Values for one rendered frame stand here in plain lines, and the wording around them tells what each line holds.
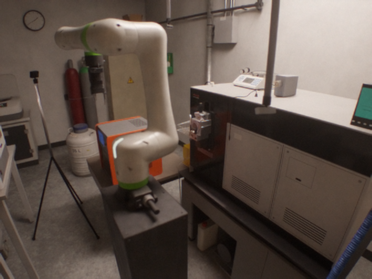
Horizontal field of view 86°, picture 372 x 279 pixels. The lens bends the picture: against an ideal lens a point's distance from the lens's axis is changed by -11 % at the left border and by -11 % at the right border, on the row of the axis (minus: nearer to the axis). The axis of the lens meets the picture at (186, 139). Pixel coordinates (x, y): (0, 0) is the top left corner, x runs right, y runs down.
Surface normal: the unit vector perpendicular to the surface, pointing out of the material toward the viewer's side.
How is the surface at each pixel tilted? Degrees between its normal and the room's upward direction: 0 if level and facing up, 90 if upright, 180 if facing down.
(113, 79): 90
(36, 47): 90
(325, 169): 90
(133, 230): 0
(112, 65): 90
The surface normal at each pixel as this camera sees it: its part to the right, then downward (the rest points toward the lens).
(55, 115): 0.56, 0.31
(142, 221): 0.00, -0.93
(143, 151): 0.74, 0.22
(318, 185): -0.83, 0.21
